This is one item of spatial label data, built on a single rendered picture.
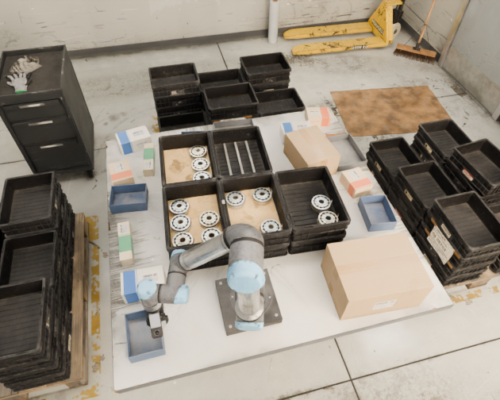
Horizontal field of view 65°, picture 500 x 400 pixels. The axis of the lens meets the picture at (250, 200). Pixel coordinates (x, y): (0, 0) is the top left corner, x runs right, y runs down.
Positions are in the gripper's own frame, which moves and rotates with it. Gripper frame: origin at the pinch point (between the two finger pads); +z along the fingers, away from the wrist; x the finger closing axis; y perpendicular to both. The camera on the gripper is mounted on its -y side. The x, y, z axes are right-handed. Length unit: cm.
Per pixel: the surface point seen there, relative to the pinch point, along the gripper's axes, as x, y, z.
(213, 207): -36, 55, -8
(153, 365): 5.5, -13.2, 5.4
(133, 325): 12.2, 6.9, 4.9
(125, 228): 11, 59, -1
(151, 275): 0.4, 25.5, -3.6
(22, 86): 68, 188, -13
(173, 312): -6.2, 8.6, 5.4
